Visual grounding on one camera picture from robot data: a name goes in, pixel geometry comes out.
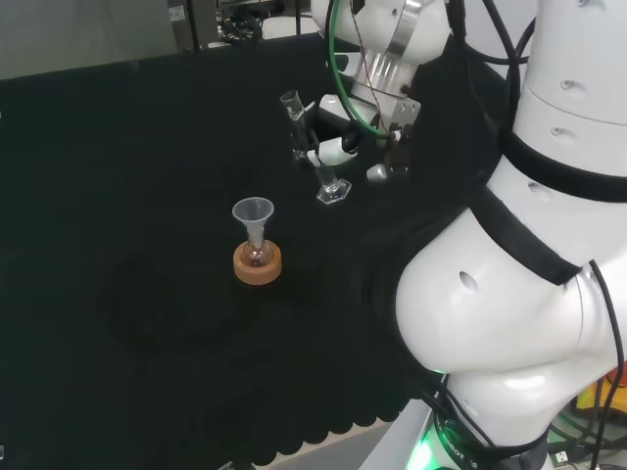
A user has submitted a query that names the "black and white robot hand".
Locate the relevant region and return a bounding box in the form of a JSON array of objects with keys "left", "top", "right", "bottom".
[{"left": 306, "top": 93, "right": 415, "bottom": 186}]

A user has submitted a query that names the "clear graduated cylinder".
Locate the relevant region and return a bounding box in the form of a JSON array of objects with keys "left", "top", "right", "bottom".
[{"left": 279, "top": 89, "right": 353, "bottom": 206}]

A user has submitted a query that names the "glass round-bottom flask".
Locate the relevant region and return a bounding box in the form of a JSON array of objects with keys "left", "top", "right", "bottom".
[{"left": 243, "top": 233, "right": 271, "bottom": 269}]

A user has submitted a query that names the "clear plastic funnel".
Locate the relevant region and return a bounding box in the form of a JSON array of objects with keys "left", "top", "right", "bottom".
[{"left": 231, "top": 197, "right": 275, "bottom": 246}]

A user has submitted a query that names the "black bench cloth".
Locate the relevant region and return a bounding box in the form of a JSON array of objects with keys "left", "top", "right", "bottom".
[{"left": 0, "top": 32, "right": 496, "bottom": 467}]

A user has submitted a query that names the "pale board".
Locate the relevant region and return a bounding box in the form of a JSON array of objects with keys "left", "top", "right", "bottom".
[{"left": 215, "top": 397, "right": 445, "bottom": 470}]

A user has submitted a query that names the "yellow stop button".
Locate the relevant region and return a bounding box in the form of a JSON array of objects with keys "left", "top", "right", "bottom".
[{"left": 574, "top": 374, "right": 627, "bottom": 418}]

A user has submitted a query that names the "green cable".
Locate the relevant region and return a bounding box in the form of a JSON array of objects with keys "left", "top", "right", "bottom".
[{"left": 328, "top": 0, "right": 399, "bottom": 141}]

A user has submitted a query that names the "cork ring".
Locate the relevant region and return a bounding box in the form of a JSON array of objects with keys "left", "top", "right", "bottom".
[{"left": 233, "top": 242, "right": 284, "bottom": 286}]

